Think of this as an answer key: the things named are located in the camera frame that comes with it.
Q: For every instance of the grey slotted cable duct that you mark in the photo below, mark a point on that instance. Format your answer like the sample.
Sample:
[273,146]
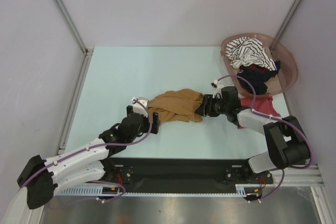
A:
[250,189]
[92,190]

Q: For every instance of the pink translucent laundry basket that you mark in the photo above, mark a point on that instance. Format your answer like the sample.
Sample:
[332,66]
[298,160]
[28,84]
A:
[288,73]

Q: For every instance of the left aluminium corner post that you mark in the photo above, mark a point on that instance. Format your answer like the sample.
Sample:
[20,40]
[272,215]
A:
[59,4]

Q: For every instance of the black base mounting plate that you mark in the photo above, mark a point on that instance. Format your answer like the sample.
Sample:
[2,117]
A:
[182,176]

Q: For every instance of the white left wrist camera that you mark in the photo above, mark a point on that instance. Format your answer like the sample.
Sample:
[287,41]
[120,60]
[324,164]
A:
[140,106]

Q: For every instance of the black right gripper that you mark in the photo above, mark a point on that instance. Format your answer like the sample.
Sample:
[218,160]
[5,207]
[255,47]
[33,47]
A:
[203,109]

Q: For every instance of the black white striped tank top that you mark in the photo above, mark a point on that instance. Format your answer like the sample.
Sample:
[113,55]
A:
[247,51]

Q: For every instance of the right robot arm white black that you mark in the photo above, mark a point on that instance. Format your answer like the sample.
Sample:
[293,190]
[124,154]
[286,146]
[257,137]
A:
[286,142]

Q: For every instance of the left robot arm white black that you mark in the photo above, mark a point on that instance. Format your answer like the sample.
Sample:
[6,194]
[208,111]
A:
[43,178]

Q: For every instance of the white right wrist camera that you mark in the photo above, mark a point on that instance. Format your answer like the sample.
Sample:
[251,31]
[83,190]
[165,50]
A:
[218,89]

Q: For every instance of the grey slotted cable duct left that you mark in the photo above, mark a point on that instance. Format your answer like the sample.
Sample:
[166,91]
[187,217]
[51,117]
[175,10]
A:
[92,190]

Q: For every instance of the grey slotted cable duct right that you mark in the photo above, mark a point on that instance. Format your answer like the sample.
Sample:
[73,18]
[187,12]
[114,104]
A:
[250,189]

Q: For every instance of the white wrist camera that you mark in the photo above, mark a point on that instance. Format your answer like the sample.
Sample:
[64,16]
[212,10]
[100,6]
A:
[218,89]
[140,106]

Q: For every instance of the mustard yellow tank top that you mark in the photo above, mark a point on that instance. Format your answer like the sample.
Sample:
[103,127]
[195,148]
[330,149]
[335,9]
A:
[177,106]

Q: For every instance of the aluminium corner post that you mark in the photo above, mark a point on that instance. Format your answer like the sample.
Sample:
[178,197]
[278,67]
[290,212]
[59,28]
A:
[59,4]
[288,17]

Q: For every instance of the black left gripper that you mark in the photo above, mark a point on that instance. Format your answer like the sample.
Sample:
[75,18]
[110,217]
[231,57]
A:
[155,121]

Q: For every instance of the red tank top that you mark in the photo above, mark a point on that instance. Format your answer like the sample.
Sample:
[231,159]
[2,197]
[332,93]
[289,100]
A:
[262,105]

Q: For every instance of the right aluminium corner post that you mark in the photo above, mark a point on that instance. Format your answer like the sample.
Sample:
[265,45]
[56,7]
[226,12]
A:
[288,17]

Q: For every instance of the aluminium frame rail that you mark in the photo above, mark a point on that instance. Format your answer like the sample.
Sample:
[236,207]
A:
[309,177]

